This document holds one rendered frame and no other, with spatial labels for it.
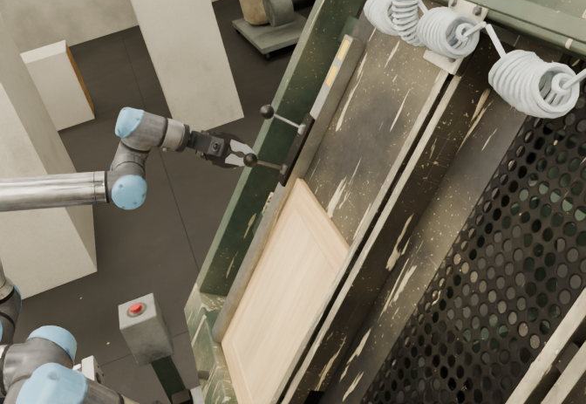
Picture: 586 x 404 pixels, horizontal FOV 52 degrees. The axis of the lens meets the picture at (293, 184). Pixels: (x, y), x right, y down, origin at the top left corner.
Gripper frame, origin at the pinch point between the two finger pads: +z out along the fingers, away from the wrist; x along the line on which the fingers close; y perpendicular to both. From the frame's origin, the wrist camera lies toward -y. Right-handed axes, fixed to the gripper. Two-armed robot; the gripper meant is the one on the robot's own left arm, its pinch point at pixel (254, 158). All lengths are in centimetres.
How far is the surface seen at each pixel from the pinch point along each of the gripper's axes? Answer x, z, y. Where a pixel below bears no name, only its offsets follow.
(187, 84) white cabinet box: -48, 63, 349
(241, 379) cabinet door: 57, 11, -5
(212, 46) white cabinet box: -82, 71, 337
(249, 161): 1.2, -2.5, -4.0
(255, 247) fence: 23.5, 9.5, 4.9
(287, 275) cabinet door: 26.1, 11.8, -13.3
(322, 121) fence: -13.7, 11.4, -9.7
